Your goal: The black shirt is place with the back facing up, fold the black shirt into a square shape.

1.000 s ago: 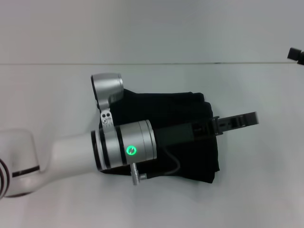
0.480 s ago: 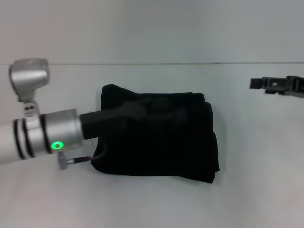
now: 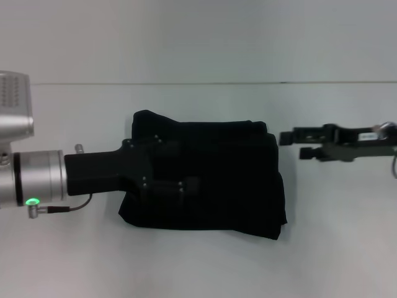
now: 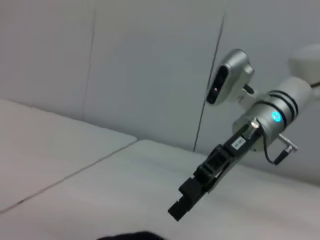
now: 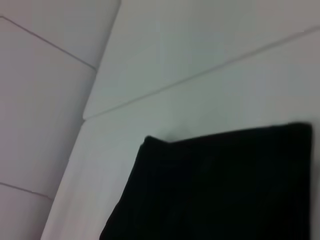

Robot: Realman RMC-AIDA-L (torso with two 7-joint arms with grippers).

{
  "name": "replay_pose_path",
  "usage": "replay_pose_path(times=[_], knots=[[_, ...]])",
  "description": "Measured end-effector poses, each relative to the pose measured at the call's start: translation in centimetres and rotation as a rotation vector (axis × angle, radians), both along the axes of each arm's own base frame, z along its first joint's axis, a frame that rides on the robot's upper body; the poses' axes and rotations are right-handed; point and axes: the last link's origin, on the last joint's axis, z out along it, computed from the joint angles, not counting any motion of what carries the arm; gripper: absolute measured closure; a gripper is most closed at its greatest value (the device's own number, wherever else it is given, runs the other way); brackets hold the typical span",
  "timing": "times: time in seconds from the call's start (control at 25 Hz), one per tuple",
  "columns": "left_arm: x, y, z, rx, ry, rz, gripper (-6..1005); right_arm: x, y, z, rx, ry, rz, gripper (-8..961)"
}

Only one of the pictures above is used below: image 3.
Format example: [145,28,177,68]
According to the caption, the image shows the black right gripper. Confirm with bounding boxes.
[279,122,397,163]

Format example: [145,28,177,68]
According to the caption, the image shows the left gripper cable with plug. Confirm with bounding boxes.
[28,143,93,219]

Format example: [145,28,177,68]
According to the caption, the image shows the black t-shirt with FREE print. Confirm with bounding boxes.
[117,109,289,242]

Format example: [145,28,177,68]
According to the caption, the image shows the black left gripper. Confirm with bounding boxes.
[63,133,200,200]

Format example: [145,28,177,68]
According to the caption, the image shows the right gripper cable with plugs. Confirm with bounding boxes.
[373,122,397,180]

